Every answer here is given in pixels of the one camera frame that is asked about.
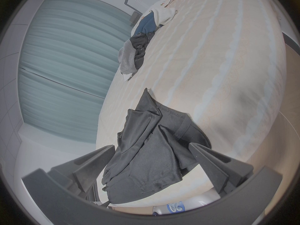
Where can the blue-green curtain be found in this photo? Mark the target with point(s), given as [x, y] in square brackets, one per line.
[77, 36]
[58, 102]

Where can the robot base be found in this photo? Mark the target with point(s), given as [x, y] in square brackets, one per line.
[182, 205]

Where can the white printed pillow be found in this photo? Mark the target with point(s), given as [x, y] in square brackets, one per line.
[161, 1]

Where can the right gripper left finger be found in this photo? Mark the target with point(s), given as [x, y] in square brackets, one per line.
[84, 170]

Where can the grey bedside table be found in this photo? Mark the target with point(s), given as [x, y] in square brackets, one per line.
[134, 17]

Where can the white garment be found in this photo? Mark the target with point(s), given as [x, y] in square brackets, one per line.
[164, 14]
[127, 76]

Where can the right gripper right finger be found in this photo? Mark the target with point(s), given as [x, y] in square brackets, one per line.
[222, 170]

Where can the dark blue garment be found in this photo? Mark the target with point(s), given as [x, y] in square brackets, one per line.
[146, 24]

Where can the bed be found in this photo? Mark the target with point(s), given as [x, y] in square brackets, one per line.
[222, 67]

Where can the black T-shirt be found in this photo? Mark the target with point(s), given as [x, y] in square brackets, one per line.
[150, 153]

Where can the black crumpled garment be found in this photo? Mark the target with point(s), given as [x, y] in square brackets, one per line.
[140, 46]

